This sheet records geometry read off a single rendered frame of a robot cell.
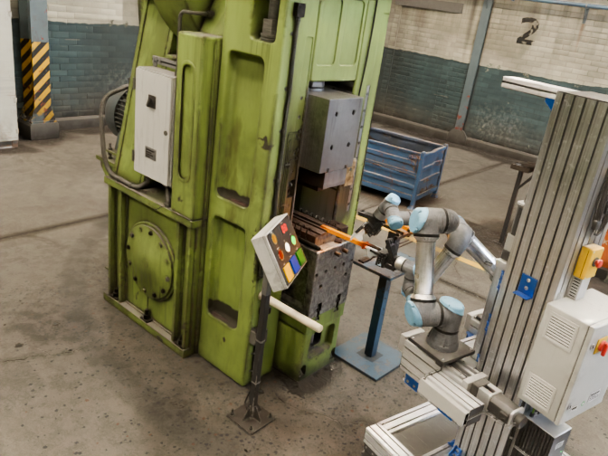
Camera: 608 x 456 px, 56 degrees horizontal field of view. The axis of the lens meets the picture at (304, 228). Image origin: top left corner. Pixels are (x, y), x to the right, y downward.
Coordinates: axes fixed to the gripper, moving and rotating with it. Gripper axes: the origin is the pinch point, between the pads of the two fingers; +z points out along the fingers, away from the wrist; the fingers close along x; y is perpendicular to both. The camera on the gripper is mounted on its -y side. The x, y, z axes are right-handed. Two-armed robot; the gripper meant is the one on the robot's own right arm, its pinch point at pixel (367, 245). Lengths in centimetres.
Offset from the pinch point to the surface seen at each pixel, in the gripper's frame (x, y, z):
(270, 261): -71, -8, 7
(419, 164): 343, 44, 159
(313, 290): -14.9, 33.5, 22.0
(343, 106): -5, -72, 27
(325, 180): -11.2, -31.8, 27.4
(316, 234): -9.2, 2.2, 29.9
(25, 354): -126, 99, 150
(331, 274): 0.7, 27.6, 21.9
